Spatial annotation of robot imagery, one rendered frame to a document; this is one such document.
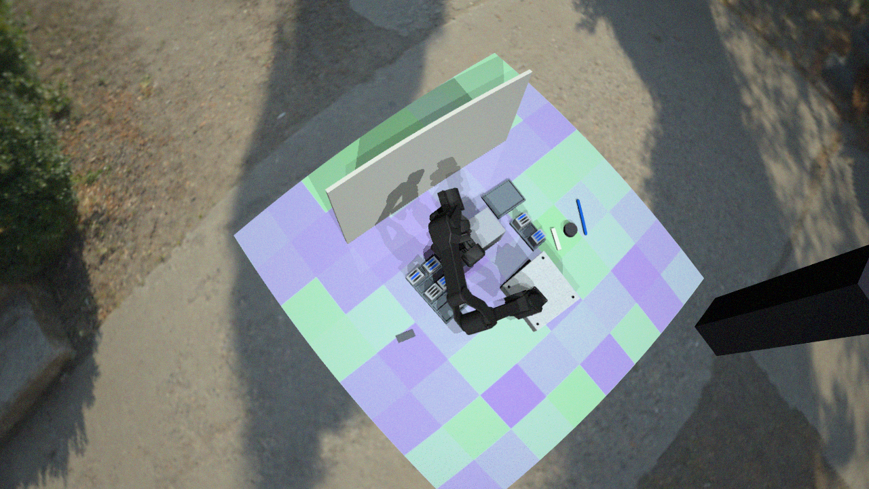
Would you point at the white flat bar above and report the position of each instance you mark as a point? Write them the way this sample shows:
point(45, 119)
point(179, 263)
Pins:
point(555, 237)

